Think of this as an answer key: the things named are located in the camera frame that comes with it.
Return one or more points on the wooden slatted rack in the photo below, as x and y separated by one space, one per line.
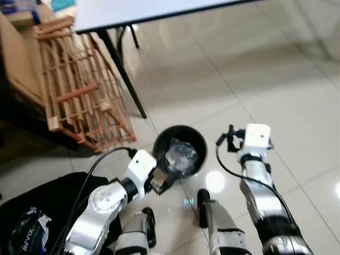
79 93

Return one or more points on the black fabric bag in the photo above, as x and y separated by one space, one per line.
48 196

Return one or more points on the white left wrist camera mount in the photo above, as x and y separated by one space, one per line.
141 167

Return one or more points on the blue printed carton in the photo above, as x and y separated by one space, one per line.
18 9

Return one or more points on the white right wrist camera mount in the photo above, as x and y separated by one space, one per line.
257 138

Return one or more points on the robot right leg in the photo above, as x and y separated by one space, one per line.
220 223

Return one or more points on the crumpled clear plastic trash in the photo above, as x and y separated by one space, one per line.
180 156

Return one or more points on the teal floor mat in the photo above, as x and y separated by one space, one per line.
64 5

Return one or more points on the black round rubbish bin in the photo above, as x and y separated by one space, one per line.
183 133

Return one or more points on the printed plastic package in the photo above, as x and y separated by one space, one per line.
29 234

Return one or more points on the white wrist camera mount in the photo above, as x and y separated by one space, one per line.
141 167
257 138

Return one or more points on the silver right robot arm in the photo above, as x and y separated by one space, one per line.
260 196

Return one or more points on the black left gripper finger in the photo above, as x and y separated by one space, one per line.
167 185
160 159

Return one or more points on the robot left leg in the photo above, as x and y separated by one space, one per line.
133 234

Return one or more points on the robot leg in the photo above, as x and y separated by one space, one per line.
220 223
133 234

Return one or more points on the grey table with black legs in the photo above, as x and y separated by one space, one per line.
149 13

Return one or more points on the large brown cardboard box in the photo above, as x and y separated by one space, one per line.
18 58

